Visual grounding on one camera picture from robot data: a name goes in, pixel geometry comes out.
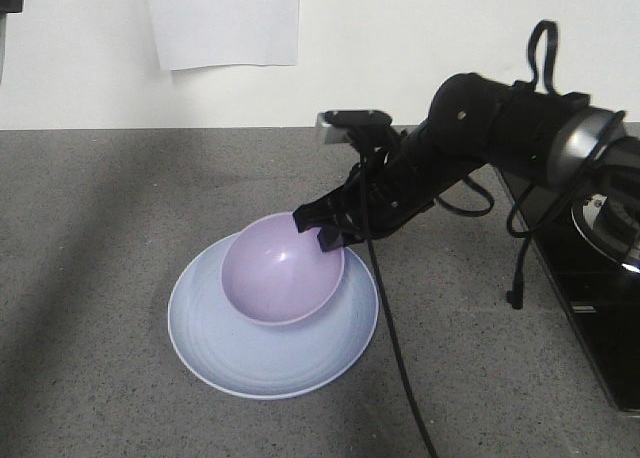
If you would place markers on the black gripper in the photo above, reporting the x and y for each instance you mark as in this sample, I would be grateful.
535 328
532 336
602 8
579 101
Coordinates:
384 190

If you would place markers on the purple plastic bowl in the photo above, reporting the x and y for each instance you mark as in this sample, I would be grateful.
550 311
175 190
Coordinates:
274 275

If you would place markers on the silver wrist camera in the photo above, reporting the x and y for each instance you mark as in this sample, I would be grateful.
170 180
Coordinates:
345 126

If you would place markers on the black gas stove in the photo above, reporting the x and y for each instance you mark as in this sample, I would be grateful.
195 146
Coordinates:
601 302

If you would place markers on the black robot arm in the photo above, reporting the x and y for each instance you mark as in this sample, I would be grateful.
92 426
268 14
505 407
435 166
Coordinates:
558 142

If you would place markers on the white paper sheet on wall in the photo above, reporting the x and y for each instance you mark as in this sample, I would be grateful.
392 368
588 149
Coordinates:
202 33

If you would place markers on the light blue plate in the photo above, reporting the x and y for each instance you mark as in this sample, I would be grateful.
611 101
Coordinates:
241 358

